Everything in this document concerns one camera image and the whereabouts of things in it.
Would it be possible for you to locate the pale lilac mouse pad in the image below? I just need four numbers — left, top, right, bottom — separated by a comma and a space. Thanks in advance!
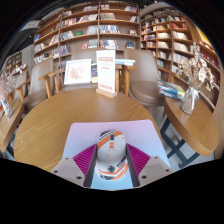
61, 119, 172, 191

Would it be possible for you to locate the light blue book stack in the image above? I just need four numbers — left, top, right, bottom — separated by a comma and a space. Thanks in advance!
114, 58, 137, 67

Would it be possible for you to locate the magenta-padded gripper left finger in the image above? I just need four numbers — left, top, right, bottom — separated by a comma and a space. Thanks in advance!
50, 143, 98, 188

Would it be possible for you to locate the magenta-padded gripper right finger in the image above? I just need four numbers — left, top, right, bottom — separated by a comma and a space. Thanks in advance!
125, 143, 174, 188

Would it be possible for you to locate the curved wooden side table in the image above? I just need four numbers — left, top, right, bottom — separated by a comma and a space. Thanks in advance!
163, 96, 220, 168

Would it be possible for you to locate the beige padded wooden armchair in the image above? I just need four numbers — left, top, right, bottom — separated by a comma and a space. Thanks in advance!
13, 57, 54, 113
124, 48, 188, 108
39, 48, 136, 98

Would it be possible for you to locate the glass vase with dried flowers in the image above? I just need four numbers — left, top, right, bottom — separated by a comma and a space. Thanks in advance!
178, 43, 216, 115

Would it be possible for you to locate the white and orange computer mouse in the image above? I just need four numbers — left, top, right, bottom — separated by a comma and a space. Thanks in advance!
94, 129, 130, 181

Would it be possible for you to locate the stack of colourful books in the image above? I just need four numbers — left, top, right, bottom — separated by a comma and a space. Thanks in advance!
157, 79, 186, 102

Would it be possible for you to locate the angled wooden bookshelf unit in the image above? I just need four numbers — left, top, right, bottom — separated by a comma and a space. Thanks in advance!
139, 7, 224, 111

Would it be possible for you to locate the white framed floral picture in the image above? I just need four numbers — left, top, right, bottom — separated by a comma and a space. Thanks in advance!
63, 58, 93, 86

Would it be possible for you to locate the white sign on wooden base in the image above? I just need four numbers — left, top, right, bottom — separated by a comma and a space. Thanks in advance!
95, 49, 118, 99

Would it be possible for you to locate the distant wooden bookshelf unit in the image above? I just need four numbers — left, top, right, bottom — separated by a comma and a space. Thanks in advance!
4, 51, 24, 76

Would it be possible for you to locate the dark cover book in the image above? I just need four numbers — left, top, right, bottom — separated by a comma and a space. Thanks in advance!
90, 63, 99, 84

